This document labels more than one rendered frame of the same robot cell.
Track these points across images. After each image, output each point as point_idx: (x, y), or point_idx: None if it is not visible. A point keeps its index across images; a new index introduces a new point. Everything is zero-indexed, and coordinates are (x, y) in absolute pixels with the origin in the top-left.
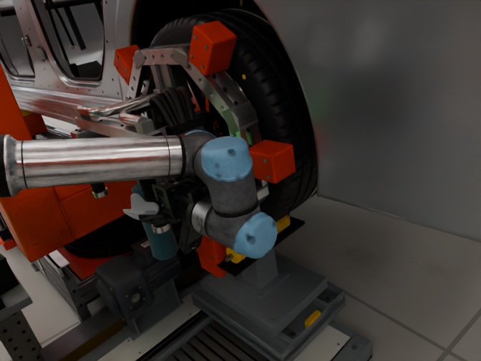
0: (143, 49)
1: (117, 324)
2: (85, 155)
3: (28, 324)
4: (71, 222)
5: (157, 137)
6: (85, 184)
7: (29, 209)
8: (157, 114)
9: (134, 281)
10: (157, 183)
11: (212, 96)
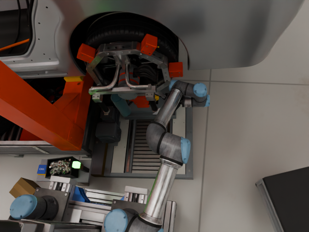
0: (104, 49)
1: (106, 145)
2: (171, 112)
3: None
4: (80, 126)
5: (174, 93)
6: (75, 109)
7: (71, 134)
8: (133, 75)
9: (117, 128)
10: None
11: (152, 60)
